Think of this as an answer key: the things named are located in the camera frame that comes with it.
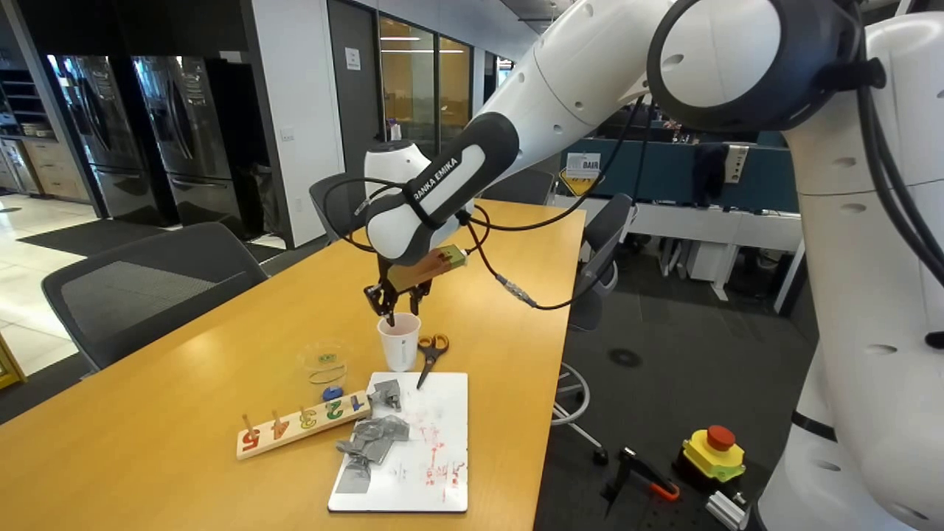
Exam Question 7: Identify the blue desk partition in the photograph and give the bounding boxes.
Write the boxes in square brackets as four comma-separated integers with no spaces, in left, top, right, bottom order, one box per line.
[564,136,802,215]

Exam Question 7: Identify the wooden number puzzle board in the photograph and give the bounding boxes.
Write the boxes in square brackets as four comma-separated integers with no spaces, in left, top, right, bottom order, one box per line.
[232,389,376,462]

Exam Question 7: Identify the white slanted stand pole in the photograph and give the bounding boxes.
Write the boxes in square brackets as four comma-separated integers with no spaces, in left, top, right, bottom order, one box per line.
[771,238,809,319]

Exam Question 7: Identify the white office desk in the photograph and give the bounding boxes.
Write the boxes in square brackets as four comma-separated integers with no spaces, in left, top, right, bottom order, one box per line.
[625,198,812,306]

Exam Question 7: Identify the tan wrist camera box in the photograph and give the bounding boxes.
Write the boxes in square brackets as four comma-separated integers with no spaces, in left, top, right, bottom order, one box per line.
[387,244,467,294]

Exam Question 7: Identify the yellow red emergency stop button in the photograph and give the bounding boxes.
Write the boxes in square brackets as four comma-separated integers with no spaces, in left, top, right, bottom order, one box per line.
[678,421,749,486]

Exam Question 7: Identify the grey crumpled cloth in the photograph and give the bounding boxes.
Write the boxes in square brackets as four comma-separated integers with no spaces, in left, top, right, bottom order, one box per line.
[336,377,412,496]

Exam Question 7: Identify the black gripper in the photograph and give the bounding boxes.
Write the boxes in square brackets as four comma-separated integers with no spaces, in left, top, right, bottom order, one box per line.
[362,266,436,327]

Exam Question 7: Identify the round floor outlet cover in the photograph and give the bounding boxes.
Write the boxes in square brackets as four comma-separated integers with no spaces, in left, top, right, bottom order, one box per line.
[604,344,645,371]

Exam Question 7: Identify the clear plastic cup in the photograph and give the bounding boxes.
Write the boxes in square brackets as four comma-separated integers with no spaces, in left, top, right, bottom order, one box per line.
[303,352,348,408]

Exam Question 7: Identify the chair base with footring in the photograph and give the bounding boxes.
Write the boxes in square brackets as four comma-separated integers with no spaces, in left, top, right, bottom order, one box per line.
[545,361,614,467]

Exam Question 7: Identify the white paper cup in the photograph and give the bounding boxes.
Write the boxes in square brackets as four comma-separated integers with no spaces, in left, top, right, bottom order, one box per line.
[376,312,424,375]

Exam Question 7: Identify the black clamp with orange handle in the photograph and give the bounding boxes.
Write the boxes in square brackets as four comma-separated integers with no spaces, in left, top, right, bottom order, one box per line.
[598,446,684,511]

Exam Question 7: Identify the small silver metal block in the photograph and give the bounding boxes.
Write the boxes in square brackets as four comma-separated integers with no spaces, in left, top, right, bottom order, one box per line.
[706,486,756,531]

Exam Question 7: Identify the orange-handled scissors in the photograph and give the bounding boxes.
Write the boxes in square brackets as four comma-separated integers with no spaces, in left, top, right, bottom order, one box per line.
[412,333,451,393]

